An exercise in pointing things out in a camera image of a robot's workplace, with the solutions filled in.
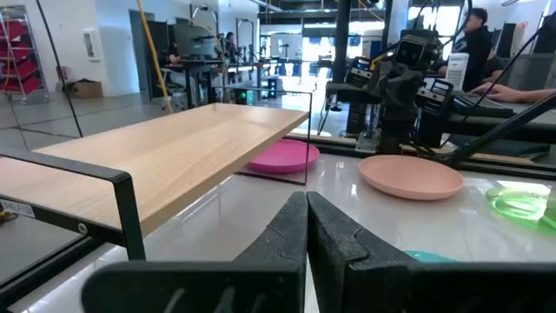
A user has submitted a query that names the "hanging black cable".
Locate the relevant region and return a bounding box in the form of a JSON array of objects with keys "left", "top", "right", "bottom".
[{"left": 34, "top": 0, "right": 84, "bottom": 138}]

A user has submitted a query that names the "black aluminium table frame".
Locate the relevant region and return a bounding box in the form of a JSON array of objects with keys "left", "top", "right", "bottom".
[{"left": 0, "top": 90, "right": 556, "bottom": 305}]

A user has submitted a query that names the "cardboard box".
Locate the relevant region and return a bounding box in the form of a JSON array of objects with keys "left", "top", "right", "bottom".
[{"left": 66, "top": 78, "right": 104, "bottom": 100}]

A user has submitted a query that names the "red bin rack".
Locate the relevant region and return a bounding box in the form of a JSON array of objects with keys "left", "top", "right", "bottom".
[{"left": 0, "top": 5, "right": 50, "bottom": 104}]

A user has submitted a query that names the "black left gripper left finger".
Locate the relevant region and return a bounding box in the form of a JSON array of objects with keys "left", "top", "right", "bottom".
[{"left": 81, "top": 190, "right": 309, "bottom": 313}]

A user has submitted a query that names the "teal transparent plate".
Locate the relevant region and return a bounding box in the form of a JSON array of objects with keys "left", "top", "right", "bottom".
[{"left": 403, "top": 250, "right": 457, "bottom": 263}]

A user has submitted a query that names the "green transparent plate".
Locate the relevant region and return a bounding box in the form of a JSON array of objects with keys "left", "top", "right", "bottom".
[{"left": 485, "top": 185, "right": 556, "bottom": 231}]

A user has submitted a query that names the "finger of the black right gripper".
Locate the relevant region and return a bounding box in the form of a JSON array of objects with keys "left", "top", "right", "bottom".
[
  {"left": 375, "top": 60, "right": 399, "bottom": 101},
  {"left": 397, "top": 64, "right": 420, "bottom": 104}
]

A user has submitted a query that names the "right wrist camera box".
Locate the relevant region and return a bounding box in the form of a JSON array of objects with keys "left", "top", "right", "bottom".
[{"left": 394, "top": 34, "right": 431, "bottom": 70}]

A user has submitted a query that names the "wooden shelf with black frame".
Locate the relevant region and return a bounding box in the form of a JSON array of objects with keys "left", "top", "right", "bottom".
[{"left": 0, "top": 89, "right": 314, "bottom": 262}]

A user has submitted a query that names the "magenta opaque plate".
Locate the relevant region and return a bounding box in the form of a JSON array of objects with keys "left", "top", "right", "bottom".
[{"left": 246, "top": 137, "right": 321, "bottom": 175}]

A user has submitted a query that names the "hanging yellow cable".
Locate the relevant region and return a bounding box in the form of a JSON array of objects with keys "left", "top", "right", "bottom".
[{"left": 136, "top": 0, "right": 175, "bottom": 116}]

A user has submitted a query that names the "salmon pink opaque plate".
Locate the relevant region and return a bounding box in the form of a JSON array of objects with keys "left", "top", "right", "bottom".
[{"left": 358, "top": 154, "right": 465, "bottom": 202}]

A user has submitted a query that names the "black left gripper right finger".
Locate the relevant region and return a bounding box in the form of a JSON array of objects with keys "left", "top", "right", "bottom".
[{"left": 306, "top": 190, "right": 556, "bottom": 313}]

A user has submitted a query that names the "person's hand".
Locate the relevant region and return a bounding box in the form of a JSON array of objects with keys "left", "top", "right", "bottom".
[{"left": 470, "top": 82, "right": 523, "bottom": 104}]

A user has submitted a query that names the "person's forearm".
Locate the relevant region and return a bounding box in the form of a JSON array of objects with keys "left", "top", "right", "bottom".
[{"left": 519, "top": 87, "right": 556, "bottom": 104}]

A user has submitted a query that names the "person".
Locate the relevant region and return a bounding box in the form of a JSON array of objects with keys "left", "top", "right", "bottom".
[{"left": 437, "top": 7, "right": 493, "bottom": 93}]

